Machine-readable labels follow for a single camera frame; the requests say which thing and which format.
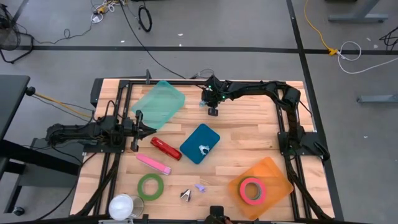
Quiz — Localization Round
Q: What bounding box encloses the yellow floor cable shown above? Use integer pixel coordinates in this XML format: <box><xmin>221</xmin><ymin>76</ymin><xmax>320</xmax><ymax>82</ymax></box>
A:
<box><xmin>303</xmin><ymin>0</ymin><xmax>339</xmax><ymax>57</ymax></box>

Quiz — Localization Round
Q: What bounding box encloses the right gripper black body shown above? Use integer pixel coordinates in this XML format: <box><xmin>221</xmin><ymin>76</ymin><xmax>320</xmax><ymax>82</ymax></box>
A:
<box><xmin>201</xmin><ymin>74</ymin><xmax>230</xmax><ymax>116</ymax></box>

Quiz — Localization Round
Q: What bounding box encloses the black cable chain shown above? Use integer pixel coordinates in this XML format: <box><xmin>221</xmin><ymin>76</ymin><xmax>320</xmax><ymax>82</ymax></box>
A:
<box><xmin>284</xmin><ymin>155</ymin><xmax>332</xmax><ymax>221</ymax></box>
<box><xmin>76</xmin><ymin>152</ymin><xmax>121</xmax><ymax>217</ymax></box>

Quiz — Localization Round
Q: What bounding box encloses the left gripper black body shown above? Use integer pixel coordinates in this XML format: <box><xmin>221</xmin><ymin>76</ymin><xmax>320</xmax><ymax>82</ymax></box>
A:
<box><xmin>124</xmin><ymin>110</ymin><xmax>144</xmax><ymax>152</ymax></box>

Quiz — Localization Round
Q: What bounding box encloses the orange translucent bin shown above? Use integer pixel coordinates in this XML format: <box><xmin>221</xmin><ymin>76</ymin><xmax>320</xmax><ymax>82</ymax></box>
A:
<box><xmin>228</xmin><ymin>156</ymin><xmax>295</xmax><ymax>221</ymax></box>

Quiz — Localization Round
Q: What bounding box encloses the translucent teal plastic lid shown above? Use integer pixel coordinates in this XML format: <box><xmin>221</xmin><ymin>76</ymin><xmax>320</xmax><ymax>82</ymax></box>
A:
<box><xmin>131</xmin><ymin>80</ymin><xmax>187</xmax><ymax>131</ymax></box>

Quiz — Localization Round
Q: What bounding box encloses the black desk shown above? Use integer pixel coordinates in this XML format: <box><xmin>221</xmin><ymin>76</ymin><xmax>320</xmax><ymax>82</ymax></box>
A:
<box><xmin>0</xmin><ymin>74</ymin><xmax>82</xmax><ymax>216</ymax></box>

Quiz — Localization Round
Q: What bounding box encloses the black coiled floor cable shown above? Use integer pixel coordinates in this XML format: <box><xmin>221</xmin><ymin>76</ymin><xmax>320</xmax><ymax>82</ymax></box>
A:
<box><xmin>118</xmin><ymin>0</ymin><xmax>187</xmax><ymax>80</ymax></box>

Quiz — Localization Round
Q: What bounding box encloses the black floor fan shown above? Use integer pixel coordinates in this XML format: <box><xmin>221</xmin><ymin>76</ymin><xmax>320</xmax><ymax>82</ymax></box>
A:
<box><xmin>0</xmin><ymin>3</ymin><xmax>35</xmax><ymax>65</ymax></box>

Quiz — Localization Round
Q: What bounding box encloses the white floor cable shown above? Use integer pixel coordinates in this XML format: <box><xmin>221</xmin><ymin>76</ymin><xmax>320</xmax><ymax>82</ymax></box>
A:
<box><xmin>336</xmin><ymin>40</ymin><xmax>398</xmax><ymax>75</ymax></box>

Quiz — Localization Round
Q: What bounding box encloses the dark teal plastic bin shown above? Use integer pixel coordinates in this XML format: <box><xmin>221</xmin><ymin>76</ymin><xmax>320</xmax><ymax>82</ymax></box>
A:
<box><xmin>179</xmin><ymin>123</ymin><xmax>221</xmax><ymax>165</ymax></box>

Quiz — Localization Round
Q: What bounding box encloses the grey cable loop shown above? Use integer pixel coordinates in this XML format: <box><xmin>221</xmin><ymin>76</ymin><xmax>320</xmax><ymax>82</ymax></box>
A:
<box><xmin>190</xmin><ymin>68</ymin><xmax>215</xmax><ymax>80</ymax></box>

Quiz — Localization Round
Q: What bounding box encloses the black aluminium table frame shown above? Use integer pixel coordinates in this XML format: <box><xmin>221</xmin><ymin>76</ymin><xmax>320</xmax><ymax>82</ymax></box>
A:
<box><xmin>74</xmin><ymin>77</ymin><xmax>346</xmax><ymax>224</ymax></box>

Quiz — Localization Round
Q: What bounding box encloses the white cable bundle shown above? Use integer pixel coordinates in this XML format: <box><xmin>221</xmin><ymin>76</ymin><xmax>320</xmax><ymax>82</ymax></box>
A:
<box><xmin>90</xmin><ymin>0</ymin><xmax>116</xmax><ymax>25</ymax></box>

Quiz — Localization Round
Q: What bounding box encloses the pink tape roll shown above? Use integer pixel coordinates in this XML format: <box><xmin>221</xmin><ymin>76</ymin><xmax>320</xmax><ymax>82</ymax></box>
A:
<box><xmin>239</xmin><ymin>177</ymin><xmax>267</xmax><ymax>206</ymax></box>

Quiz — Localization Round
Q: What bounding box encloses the white-topped metal cup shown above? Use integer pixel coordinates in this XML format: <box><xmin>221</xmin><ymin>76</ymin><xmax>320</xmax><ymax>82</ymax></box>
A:
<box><xmin>108</xmin><ymin>193</ymin><xmax>146</xmax><ymax>222</ymax></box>

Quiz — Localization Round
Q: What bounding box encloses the yellow hanging cable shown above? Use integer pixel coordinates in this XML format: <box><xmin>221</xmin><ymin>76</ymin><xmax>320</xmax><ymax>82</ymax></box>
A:
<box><xmin>25</xmin><ymin>86</ymin><xmax>94</xmax><ymax>119</ymax></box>

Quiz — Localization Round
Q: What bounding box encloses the thin black floor cable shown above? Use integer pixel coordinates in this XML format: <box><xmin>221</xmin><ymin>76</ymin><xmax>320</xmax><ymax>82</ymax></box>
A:
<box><xmin>30</xmin><ymin>21</ymin><xmax>94</xmax><ymax>45</ymax></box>

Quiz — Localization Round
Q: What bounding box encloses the green tape roll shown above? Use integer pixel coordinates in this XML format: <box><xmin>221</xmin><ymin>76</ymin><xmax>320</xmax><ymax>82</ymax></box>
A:
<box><xmin>238</xmin><ymin>176</ymin><xmax>264</xmax><ymax>202</ymax></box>
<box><xmin>137</xmin><ymin>173</ymin><xmax>165</xmax><ymax>202</ymax></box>

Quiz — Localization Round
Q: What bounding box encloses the black tangled cable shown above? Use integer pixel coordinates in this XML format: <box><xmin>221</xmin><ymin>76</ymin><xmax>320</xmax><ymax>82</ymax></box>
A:
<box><xmin>378</xmin><ymin>26</ymin><xmax>398</xmax><ymax>51</ymax></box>

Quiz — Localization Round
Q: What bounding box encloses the red stapler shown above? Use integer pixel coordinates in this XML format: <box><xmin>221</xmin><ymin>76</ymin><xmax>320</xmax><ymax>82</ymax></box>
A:
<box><xmin>150</xmin><ymin>136</ymin><xmax>183</xmax><ymax>161</ymax></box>

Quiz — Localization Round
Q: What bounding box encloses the grey table leg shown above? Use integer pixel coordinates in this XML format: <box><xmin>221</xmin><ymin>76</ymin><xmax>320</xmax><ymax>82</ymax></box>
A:
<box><xmin>328</xmin><ymin>0</ymin><xmax>389</xmax><ymax>23</ymax></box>
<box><xmin>356</xmin><ymin>93</ymin><xmax>398</xmax><ymax>105</ymax></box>

